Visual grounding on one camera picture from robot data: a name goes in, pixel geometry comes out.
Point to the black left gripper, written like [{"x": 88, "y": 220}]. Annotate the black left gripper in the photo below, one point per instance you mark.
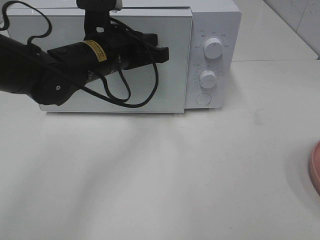
[{"x": 105, "y": 54}]

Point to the white microwave knob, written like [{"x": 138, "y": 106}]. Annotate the white microwave knob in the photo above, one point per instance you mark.
[
  {"x": 208, "y": 79},
  {"x": 213, "y": 48}
]

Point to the pink round plate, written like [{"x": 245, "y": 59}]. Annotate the pink round plate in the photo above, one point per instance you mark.
[{"x": 314, "y": 167}]

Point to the round door release button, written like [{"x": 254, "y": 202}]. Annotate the round door release button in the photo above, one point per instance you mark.
[{"x": 204, "y": 99}]

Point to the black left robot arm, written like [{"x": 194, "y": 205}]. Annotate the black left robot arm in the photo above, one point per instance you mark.
[{"x": 24, "y": 68}]

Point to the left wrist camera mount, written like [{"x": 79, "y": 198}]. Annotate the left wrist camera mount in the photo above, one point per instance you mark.
[{"x": 97, "y": 18}]

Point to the white microwave oven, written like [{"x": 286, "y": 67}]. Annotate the white microwave oven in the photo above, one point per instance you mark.
[{"x": 210, "y": 18}]

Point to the white microwave door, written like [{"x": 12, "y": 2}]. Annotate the white microwave door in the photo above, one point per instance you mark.
[{"x": 164, "y": 84}]

